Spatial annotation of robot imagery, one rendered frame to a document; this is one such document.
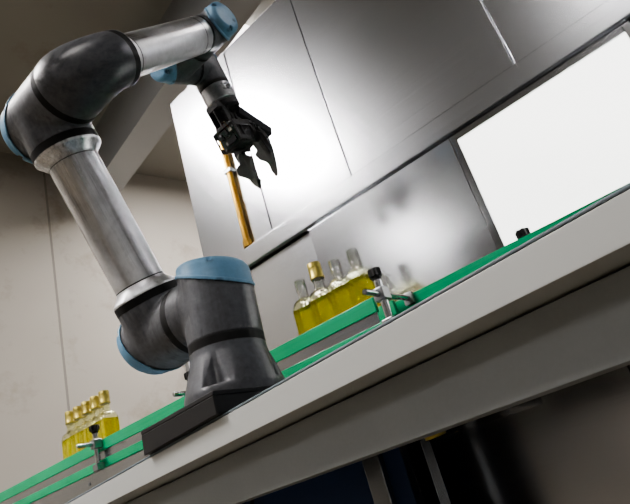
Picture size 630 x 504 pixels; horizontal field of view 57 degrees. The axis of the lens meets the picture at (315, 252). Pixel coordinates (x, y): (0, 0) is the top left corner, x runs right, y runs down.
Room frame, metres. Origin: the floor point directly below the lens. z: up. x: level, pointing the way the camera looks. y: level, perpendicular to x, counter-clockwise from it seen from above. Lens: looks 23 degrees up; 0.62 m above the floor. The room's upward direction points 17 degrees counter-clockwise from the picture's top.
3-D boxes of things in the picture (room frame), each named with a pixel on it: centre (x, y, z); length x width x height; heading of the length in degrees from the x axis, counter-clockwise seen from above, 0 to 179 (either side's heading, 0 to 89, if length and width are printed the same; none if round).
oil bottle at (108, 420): (1.92, 0.82, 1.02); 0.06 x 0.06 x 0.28; 55
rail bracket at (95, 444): (1.68, 0.78, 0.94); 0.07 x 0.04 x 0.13; 145
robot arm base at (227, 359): (0.85, 0.17, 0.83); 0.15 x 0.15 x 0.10
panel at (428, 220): (1.25, -0.38, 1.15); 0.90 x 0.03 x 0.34; 55
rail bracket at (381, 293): (1.12, -0.11, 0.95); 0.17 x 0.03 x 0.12; 145
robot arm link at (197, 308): (0.85, 0.17, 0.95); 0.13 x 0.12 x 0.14; 54
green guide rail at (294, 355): (1.63, 0.63, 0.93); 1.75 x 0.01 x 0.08; 55
